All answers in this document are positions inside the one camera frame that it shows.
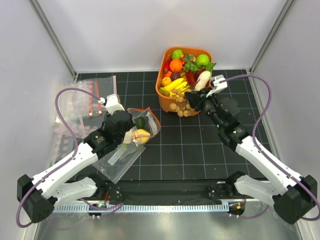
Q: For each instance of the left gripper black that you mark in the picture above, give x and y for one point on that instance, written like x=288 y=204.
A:
x=130 y=123

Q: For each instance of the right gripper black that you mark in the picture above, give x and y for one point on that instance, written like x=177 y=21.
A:
x=196 y=100

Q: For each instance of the white cauliflower toy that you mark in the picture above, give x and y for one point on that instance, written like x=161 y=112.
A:
x=129 y=139

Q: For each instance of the brown longan bunch toy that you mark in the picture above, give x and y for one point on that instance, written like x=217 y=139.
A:
x=180 y=104

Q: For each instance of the dark green avocado toy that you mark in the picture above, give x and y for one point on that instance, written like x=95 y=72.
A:
x=140 y=122

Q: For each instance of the yellow lemon toy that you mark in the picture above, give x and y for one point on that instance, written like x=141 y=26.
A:
x=141 y=136

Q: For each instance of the orange zipper clear bag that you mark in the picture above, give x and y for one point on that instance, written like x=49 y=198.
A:
x=147 y=126

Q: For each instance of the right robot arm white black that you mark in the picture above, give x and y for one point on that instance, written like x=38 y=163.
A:
x=289 y=193

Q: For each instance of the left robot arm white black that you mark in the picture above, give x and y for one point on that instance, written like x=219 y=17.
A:
x=39 y=195

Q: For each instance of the red zipper clear bag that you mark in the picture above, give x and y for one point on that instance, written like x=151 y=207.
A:
x=94 y=108

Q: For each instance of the blue zipper clear bag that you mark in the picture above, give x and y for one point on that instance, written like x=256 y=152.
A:
x=116 y=163

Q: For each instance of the red lobster toy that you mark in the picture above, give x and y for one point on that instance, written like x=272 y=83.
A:
x=190 y=78

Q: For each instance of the white radish toy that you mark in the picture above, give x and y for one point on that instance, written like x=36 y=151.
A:
x=202 y=80

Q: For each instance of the yellow banana bunch toy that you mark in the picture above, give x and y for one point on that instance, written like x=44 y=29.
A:
x=176 y=84

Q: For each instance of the green grape bunch toy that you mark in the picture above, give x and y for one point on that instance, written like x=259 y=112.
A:
x=190 y=66

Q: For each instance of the orange plastic basket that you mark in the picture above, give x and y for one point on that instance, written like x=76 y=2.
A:
x=164 y=101

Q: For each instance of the small tangerine toy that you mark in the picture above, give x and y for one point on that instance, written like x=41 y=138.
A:
x=165 y=81

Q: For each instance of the orange fruit toy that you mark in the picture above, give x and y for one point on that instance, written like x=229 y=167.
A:
x=175 y=65

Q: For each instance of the green apple toy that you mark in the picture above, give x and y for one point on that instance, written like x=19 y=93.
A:
x=202 y=60

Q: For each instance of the red chili toy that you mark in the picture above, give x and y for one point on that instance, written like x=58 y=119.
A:
x=166 y=67

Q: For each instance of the black grid mat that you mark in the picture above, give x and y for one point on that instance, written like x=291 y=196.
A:
x=186 y=148

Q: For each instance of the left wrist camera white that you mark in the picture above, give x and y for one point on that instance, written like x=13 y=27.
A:
x=111 y=103

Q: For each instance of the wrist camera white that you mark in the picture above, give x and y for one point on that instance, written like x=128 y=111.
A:
x=111 y=103
x=218 y=83

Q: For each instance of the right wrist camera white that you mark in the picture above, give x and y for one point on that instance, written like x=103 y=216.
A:
x=218 y=83

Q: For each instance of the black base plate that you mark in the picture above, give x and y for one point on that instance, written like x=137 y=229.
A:
x=160 y=191

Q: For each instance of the grey slotted cable duct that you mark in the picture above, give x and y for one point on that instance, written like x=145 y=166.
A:
x=81 y=207

